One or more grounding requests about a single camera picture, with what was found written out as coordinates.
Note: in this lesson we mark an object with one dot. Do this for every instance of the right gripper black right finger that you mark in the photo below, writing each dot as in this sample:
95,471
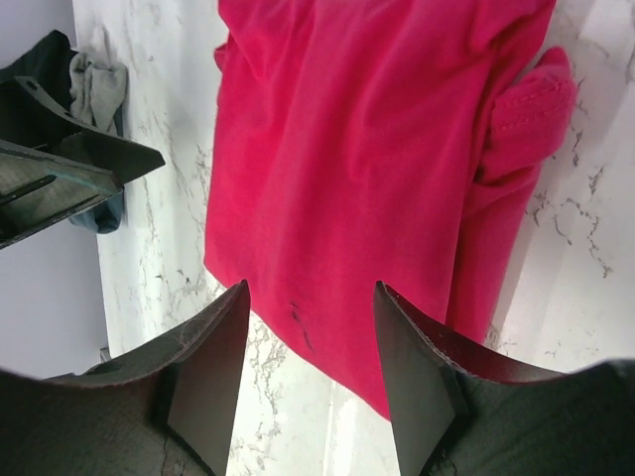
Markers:
459,408

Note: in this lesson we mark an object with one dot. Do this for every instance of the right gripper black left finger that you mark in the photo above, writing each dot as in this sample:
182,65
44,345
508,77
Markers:
166,407

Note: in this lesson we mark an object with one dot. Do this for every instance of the red t shirt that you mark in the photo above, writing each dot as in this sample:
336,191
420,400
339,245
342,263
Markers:
359,142

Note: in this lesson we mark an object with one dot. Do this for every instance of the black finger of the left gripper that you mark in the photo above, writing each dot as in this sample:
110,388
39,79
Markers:
39,189
86,144

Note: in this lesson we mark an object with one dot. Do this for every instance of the folded black t shirt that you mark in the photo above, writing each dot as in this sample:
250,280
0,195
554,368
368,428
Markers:
43,69

